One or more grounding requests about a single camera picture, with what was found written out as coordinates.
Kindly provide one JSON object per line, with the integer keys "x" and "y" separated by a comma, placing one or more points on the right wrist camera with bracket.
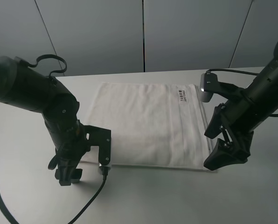
{"x": 209, "y": 85}

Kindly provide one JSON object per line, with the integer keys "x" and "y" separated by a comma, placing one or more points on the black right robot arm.
{"x": 236, "y": 119}

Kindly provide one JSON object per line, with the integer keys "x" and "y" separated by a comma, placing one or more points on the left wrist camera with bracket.
{"x": 101, "y": 138}

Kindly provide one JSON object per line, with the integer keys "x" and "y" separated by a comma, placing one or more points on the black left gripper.
{"x": 70, "y": 147}

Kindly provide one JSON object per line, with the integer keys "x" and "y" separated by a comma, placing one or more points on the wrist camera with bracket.
{"x": 209, "y": 85}
{"x": 101, "y": 138}

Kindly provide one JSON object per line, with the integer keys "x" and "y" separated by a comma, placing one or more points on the white towel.
{"x": 152, "y": 125}

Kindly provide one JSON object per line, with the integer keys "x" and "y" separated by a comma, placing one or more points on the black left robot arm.
{"x": 25, "y": 88}

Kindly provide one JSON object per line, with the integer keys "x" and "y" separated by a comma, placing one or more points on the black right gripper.
{"x": 233, "y": 149}

